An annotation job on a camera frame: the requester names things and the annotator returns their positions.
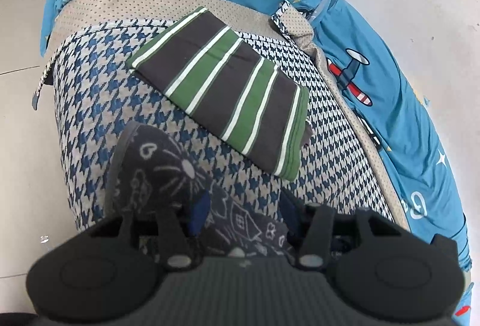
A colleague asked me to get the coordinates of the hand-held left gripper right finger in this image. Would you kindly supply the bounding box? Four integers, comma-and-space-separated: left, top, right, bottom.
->
279, 193, 404, 271

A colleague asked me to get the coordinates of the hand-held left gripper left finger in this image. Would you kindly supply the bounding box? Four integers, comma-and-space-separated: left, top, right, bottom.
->
88, 191, 211, 271

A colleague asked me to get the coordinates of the grey doodle print fleece jacket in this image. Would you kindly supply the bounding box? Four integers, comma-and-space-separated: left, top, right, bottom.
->
105, 124, 301, 259

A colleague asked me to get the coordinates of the green grey striped folded shirt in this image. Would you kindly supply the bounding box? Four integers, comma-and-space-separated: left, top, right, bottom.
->
127, 6, 312, 182

